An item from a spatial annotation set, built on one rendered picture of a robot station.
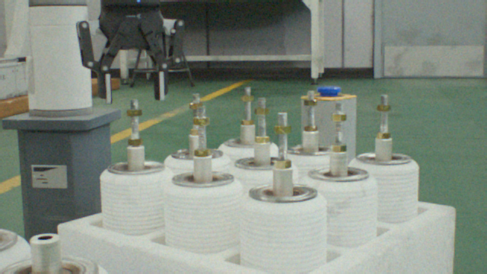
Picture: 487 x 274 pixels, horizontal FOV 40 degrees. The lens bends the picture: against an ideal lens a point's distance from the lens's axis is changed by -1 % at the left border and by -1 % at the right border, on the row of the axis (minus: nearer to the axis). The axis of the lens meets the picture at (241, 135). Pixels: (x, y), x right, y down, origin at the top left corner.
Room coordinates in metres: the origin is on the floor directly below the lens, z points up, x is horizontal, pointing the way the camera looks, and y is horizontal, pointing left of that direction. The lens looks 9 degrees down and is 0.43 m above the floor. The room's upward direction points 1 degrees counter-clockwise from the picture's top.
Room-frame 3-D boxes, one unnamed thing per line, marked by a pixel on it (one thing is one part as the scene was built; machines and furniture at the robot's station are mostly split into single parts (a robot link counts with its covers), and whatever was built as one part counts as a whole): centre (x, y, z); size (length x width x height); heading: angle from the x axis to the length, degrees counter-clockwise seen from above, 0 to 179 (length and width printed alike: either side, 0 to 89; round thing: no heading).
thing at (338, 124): (0.81, -0.12, 0.30); 0.01 x 0.01 x 0.08; 63
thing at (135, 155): (0.87, 0.14, 0.26); 0.02 x 0.02 x 0.03
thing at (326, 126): (1.16, -0.15, 0.16); 0.07 x 0.07 x 0.31; 51
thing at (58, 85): (1.09, 0.29, 0.39); 0.09 x 0.09 x 0.17; 79
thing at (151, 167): (0.87, 0.14, 0.25); 0.08 x 0.08 x 0.01
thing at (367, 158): (0.90, -0.19, 0.25); 0.08 x 0.08 x 0.01
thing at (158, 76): (0.88, 0.11, 0.36); 0.02 x 0.01 x 0.04; 24
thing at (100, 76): (0.85, 0.18, 0.37); 0.03 x 0.01 x 0.05; 114
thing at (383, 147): (0.90, -0.19, 0.26); 0.02 x 0.02 x 0.03
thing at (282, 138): (0.72, -0.04, 0.30); 0.01 x 0.01 x 0.08; 70
